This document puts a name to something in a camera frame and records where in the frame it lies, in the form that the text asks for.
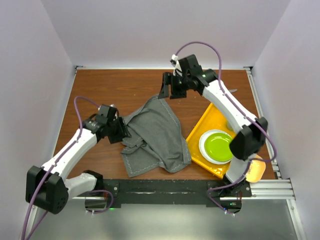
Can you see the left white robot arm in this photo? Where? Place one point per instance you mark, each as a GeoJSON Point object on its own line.
{"type": "Point", "coordinates": [49, 188]}

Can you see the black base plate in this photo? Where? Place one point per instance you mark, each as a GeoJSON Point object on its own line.
{"type": "Point", "coordinates": [169, 192]}

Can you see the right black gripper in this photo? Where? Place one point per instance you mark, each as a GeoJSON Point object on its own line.
{"type": "Point", "coordinates": [168, 79]}

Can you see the yellow plastic tray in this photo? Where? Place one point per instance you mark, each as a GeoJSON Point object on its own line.
{"type": "Point", "coordinates": [212, 119]}

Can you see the grey cloth napkin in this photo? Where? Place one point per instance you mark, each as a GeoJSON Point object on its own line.
{"type": "Point", "coordinates": [155, 140]}

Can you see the green plate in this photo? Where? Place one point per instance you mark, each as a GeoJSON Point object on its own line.
{"type": "Point", "coordinates": [217, 147]}

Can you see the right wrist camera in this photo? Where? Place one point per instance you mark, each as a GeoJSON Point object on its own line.
{"type": "Point", "coordinates": [185, 65]}

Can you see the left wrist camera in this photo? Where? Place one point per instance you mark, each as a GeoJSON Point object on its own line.
{"type": "Point", "coordinates": [106, 114]}

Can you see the white plate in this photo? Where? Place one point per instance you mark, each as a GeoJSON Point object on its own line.
{"type": "Point", "coordinates": [201, 146]}

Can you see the orange square plate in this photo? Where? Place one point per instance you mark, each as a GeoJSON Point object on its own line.
{"type": "Point", "coordinates": [256, 170]}

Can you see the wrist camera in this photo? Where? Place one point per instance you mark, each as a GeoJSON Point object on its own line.
{"type": "Point", "coordinates": [185, 65]}
{"type": "Point", "coordinates": [106, 114]}

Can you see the white cup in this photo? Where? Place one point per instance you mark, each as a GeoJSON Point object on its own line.
{"type": "Point", "coordinates": [229, 126]}

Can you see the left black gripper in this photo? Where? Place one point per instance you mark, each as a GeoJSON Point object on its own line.
{"type": "Point", "coordinates": [122, 131]}

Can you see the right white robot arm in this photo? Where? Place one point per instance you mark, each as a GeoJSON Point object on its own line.
{"type": "Point", "coordinates": [251, 132]}

